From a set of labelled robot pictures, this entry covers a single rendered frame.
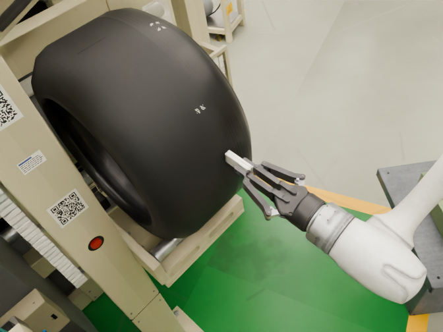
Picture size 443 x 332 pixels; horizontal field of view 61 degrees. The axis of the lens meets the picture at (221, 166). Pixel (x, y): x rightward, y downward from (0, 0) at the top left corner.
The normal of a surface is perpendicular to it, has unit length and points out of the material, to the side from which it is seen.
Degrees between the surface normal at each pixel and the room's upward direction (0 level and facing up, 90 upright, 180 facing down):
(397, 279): 39
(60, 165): 90
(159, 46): 24
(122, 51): 17
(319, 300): 0
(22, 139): 90
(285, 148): 0
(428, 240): 0
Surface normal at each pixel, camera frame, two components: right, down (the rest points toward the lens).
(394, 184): -0.15, -0.65
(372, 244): -0.19, -0.45
